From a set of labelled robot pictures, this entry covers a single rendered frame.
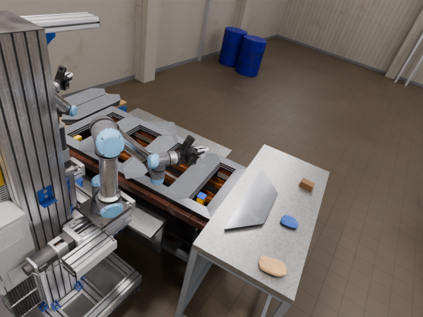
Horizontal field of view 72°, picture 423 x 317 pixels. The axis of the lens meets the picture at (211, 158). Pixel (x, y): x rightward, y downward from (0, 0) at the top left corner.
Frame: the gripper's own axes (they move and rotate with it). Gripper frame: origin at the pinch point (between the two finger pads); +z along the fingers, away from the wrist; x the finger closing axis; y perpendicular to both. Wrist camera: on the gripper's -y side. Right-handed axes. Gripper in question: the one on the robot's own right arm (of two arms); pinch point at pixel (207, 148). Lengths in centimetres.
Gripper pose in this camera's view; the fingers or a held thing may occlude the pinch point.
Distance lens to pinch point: 169.6
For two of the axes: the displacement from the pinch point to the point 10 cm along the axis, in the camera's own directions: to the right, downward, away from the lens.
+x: 5.2, 4.8, -7.1
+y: -1.2, 8.6, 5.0
